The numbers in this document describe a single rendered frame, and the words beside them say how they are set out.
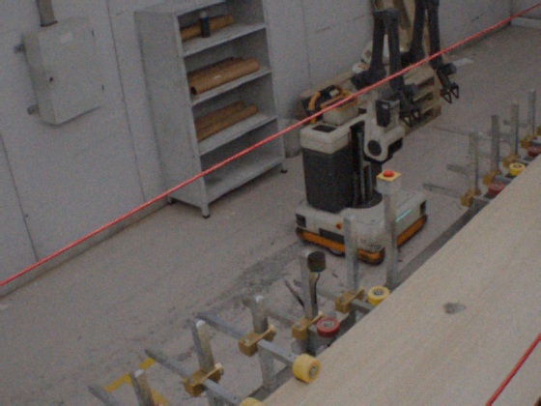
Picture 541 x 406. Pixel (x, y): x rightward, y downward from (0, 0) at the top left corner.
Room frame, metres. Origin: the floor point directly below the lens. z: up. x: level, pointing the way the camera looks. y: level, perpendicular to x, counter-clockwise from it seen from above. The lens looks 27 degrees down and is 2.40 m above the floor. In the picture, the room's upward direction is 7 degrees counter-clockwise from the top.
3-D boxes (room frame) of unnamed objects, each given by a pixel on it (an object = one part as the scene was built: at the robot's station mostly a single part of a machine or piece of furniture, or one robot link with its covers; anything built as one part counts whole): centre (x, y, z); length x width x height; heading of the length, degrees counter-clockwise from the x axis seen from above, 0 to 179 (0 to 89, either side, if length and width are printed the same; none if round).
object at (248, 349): (1.84, 0.09, 0.95); 0.14 x 0.06 x 0.05; 134
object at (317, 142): (4.06, -0.54, 0.59); 0.55 x 0.34 x 0.83; 134
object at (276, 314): (2.07, -0.01, 0.84); 0.43 x 0.03 x 0.04; 44
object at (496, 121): (3.07, -1.19, 0.91); 0.04 x 0.04 x 0.48; 44
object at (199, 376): (1.67, 0.27, 0.95); 0.14 x 0.06 x 0.05; 134
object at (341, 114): (4.07, -0.52, 0.87); 0.23 x 0.15 x 0.11; 134
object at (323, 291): (2.21, -0.22, 0.81); 0.43 x 0.03 x 0.04; 44
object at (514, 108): (3.24, -1.37, 0.89); 0.04 x 0.04 x 0.48; 44
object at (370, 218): (3.99, -0.60, 0.16); 0.67 x 0.64 x 0.25; 44
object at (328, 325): (1.92, -0.15, 0.85); 0.08 x 0.08 x 0.11
